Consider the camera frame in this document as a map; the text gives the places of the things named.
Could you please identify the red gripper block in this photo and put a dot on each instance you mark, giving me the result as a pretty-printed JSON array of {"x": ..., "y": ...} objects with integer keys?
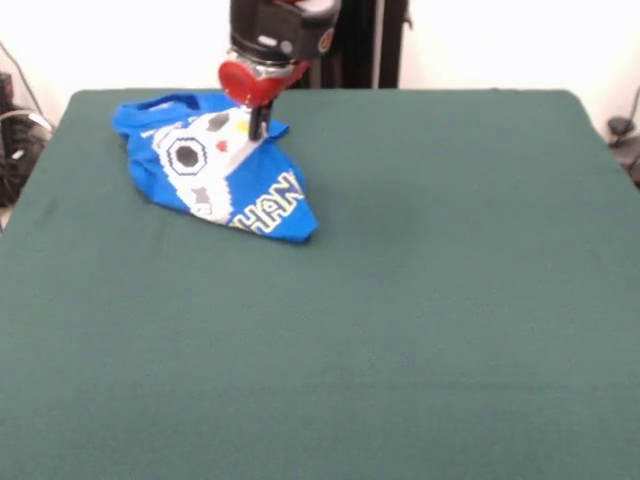
[{"x": 250, "y": 85}]

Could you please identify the blue printed t-shirt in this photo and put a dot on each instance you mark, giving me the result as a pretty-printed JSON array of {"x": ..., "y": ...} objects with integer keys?
[{"x": 210, "y": 175}]

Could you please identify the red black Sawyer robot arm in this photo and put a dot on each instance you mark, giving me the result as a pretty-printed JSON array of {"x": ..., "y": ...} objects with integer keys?
[{"x": 280, "y": 30}]

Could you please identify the black equipment pile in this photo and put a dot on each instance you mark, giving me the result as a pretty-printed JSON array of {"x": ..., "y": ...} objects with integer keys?
[{"x": 17, "y": 155}]

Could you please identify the dark green table cloth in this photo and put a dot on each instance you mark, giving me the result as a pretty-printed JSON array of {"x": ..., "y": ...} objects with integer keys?
[{"x": 400, "y": 325}]

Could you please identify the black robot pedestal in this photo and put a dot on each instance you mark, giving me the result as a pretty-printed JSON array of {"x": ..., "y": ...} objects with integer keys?
[{"x": 360, "y": 45}]

